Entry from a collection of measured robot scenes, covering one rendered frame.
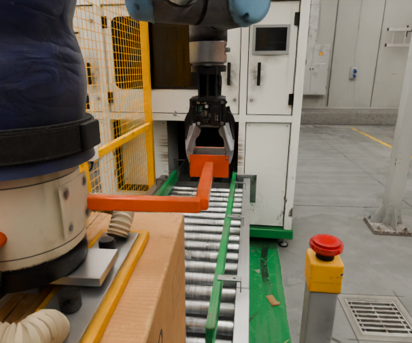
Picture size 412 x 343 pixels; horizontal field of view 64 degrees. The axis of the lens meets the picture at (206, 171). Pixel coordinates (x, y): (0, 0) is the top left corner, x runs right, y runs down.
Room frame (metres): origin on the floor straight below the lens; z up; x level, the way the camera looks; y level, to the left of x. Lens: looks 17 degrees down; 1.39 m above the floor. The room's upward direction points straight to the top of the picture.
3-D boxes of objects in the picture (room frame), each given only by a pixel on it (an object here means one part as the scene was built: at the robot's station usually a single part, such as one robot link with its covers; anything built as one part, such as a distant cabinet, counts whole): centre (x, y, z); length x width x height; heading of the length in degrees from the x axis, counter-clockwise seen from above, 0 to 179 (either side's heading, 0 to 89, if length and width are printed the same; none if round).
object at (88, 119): (0.44, 0.27, 1.31); 0.23 x 0.23 x 0.04
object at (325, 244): (0.63, -0.26, 1.02); 0.07 x 0.07 x 0.04
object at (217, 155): (0.72, -0.01, 1.19); 0.09 x 0.08 x 0.05; 86
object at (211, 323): (1.60, -0.15, 0.60); 1.60 x 0.10 x 0.09; 173
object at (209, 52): (0.70, -0.01, 1.42); 0.08 x 0.08 x 0.05
